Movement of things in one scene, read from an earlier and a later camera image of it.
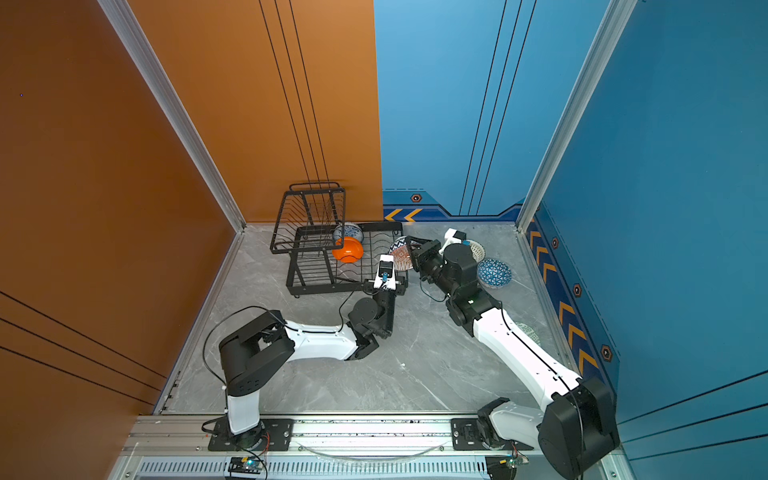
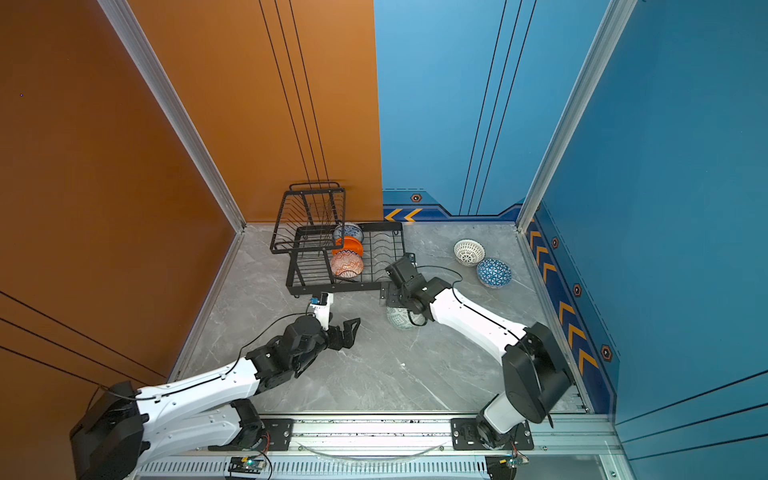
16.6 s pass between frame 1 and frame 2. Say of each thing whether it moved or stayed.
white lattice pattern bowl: stayed
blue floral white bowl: stayed
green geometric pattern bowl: moved
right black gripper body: moved
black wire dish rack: stayed
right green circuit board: stayed
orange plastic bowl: stayed
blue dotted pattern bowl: stayed
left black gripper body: moved
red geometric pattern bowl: moved
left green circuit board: stayed
